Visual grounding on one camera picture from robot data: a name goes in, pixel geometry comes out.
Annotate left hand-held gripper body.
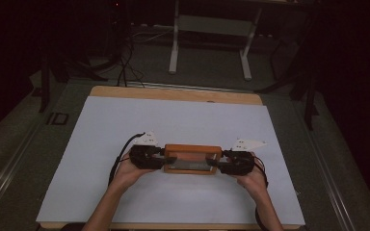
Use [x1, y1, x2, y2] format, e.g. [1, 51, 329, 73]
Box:
[128, 130, 166, 170]

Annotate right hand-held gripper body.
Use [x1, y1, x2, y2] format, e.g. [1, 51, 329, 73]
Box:
[219, 137, 269, 177]

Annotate person's right hand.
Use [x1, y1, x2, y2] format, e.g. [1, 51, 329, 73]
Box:
[235, 153, 270, 197]

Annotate person's left hand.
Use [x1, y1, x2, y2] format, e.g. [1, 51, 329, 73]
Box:
[113, 152, 158, 191]

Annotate white table mat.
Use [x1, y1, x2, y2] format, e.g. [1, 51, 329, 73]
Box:
[35, 95, 306, 226]

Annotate wooden table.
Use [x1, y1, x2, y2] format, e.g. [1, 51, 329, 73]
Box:
[40, 85, 302, 231]

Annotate metal floor strip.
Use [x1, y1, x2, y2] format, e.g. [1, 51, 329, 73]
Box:
[125, 81, 255, 94]

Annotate black metal stand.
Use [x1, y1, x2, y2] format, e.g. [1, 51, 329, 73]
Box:
[38, 44, 110, 114]
[255, 13, 322, 132]

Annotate black floor plate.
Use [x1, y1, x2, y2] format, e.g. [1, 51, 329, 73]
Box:
[45, 112, 70, 126]

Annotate white metal stand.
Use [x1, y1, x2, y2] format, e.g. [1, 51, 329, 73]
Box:
[168, 0, 265, 82]

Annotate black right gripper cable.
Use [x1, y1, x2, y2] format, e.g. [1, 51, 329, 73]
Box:
[252, 155, 270, 191]

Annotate black floor cables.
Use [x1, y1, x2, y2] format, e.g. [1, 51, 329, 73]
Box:
[116, 28, 146, 89]

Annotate metal floor rail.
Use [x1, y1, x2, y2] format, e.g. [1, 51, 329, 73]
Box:
[0, 119, 47, 222]
[300, 124, 359, 231]

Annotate white floor cable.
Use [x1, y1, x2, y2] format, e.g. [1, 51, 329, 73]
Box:
[130, 23, 175, 44]

